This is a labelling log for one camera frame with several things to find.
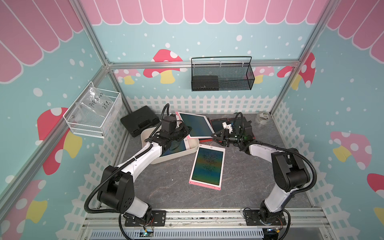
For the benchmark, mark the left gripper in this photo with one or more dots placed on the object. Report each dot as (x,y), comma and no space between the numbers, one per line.
(185,131)

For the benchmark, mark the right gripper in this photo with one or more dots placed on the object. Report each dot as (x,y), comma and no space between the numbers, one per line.
(224,138)

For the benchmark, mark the pink writing tablet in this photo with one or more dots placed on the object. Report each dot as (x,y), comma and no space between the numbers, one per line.
(207,170)
(201,128)
(177,147)

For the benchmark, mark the red writing tablet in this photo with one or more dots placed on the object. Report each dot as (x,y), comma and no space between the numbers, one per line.
(217,124)
(205,140)

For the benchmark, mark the cream plastic storage box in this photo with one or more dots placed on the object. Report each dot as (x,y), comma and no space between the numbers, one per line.
(194,144)

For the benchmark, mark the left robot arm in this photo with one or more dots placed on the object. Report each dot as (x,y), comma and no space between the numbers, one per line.
(116,192)

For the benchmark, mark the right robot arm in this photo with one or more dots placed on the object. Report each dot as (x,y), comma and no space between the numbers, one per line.
(293,173)

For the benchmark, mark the black box in basket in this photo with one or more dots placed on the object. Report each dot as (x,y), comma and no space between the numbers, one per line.
(205,83)

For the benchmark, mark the black case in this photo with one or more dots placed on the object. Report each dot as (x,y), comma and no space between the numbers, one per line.
(139,120)

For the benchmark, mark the clear tape roll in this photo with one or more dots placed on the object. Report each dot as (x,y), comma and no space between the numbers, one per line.
(263,118)

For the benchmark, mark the clear plastic bag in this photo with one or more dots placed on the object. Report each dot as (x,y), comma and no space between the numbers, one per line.
(95,102)

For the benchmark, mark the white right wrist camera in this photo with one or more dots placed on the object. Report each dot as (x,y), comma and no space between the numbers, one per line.
(228,126)

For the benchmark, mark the black mesh wall basket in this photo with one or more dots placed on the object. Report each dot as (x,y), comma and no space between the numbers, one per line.
(235,73)

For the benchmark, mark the white wire wall basket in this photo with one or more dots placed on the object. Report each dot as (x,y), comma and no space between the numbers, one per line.
(88,124)

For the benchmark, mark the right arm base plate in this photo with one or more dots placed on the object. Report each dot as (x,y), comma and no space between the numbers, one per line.
(257,217)

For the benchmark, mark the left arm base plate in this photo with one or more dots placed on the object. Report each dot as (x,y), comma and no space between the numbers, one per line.
(154,218)

